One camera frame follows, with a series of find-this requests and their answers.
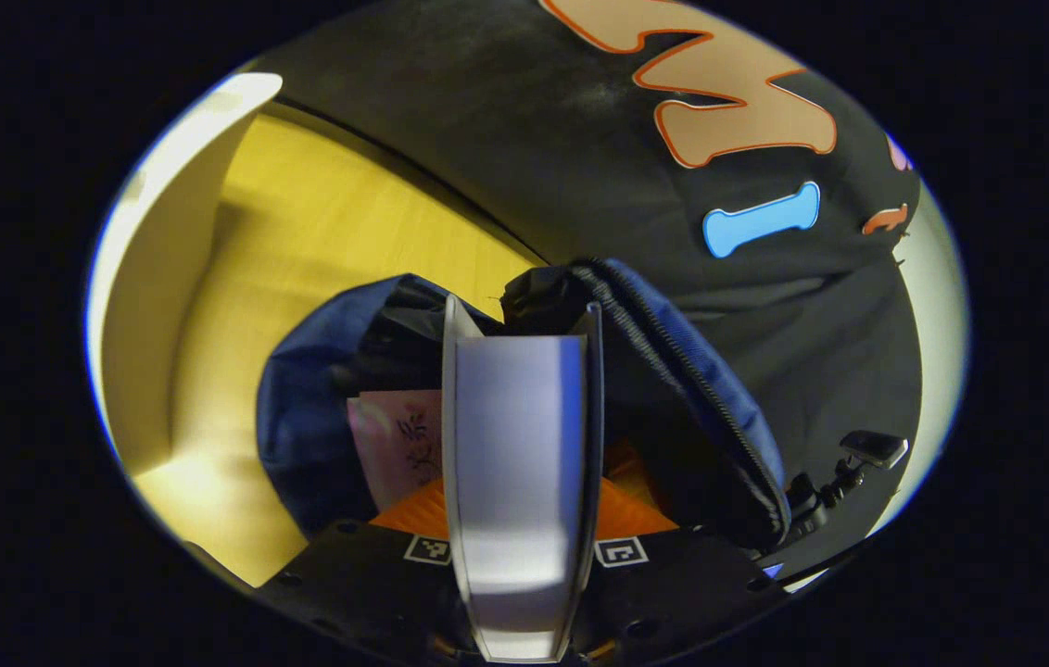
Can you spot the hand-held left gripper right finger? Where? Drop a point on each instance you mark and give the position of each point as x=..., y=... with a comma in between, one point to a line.
x=673, y=593

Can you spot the pink book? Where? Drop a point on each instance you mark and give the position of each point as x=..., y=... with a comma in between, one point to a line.
x=395, y=445

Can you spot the blue schoolbag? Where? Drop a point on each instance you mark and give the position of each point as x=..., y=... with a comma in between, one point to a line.
x=302, y=417

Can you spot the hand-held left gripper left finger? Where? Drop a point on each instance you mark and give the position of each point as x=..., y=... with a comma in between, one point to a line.
x=367, y=584

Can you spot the black backdrop cloth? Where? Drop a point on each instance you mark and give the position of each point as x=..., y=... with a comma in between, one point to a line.
x=534, y=139

